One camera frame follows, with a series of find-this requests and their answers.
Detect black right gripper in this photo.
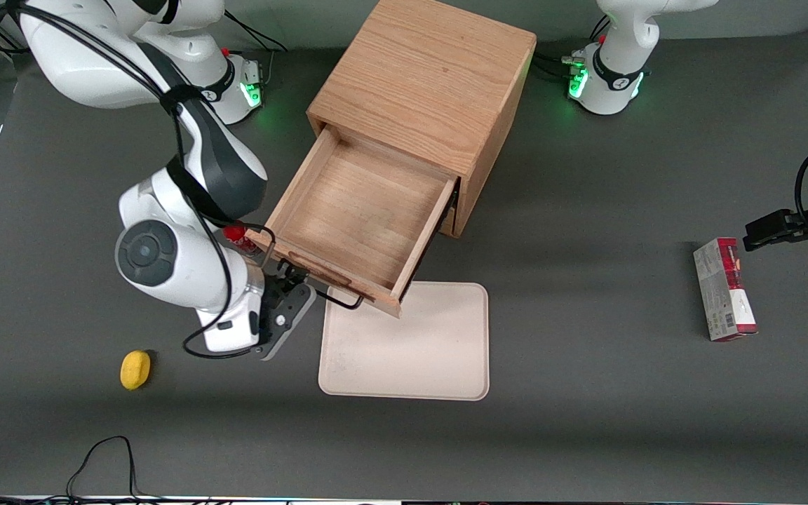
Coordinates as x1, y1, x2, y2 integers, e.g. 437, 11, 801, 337
257, 260, 318, 362

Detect long black drawer handle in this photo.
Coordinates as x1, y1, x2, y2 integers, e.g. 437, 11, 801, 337
245, 223, 366, 311

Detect wooden drawer with long handle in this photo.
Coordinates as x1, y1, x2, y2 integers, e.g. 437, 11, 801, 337
246, 126, 460, 320

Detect oak wooden drawer cabinet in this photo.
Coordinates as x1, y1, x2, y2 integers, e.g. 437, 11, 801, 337
307, 0, 537, 239

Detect red cola bottle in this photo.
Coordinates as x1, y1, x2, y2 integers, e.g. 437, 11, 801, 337
222, 223, 259, 255

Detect grey and red carton box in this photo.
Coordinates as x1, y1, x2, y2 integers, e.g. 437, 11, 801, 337
692, 237, 759, 343

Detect beige rectangular tray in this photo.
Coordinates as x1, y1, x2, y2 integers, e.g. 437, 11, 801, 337
318, 281, 490, 402

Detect yellow lemon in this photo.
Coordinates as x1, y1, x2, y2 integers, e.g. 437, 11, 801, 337
120, 350, 153, 391

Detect wooden drawer with short handle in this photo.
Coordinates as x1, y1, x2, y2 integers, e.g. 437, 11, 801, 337
439, 200, 462, 239

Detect black cable along right arm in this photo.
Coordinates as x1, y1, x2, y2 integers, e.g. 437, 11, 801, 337
0, 0, 268, 360

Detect black right arm base cables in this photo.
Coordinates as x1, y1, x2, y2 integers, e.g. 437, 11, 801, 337
222, 11, 291, 88

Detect black arm base cables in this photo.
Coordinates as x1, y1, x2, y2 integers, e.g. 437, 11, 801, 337
222, 11, 291, 88
534, 14, 612, 81

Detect black cable at table edge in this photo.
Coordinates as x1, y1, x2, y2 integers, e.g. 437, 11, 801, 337
0, 435, 166, 505

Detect black left arm base cables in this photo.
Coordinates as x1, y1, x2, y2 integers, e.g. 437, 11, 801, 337
534, 14, 612, 81

